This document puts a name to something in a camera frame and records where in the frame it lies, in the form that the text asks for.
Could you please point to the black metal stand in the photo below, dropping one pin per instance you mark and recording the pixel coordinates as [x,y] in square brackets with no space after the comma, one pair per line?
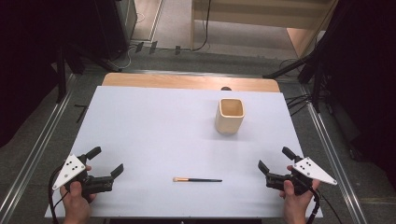
[61,74]
[316,84]

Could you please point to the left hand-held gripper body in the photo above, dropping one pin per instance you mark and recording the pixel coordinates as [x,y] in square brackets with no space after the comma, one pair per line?
[70,169]

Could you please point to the person's right hand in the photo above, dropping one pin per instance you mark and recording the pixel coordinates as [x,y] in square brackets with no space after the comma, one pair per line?
[295,207]

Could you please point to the person's left hand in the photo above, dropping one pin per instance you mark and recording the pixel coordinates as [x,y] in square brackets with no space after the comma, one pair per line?
[75,205]

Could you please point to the small dark knob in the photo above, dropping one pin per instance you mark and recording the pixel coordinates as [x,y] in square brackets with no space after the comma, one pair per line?
[226,88]

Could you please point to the light wooden furniture frame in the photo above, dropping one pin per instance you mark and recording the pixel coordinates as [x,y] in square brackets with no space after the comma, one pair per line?
[299,37]

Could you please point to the metal floor rail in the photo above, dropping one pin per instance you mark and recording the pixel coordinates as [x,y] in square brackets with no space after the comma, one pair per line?
[34,155]
[333,155]

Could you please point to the square wooden cup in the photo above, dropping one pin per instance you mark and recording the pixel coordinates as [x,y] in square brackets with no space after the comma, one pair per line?
[229,119]

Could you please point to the small black hex key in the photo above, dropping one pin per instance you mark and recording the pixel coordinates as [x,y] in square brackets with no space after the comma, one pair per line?
[82,112]

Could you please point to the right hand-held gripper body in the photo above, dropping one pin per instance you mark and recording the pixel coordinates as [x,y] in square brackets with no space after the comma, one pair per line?
[314,171]

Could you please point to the white table mat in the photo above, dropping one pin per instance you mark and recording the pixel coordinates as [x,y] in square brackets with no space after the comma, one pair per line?
[162,130]

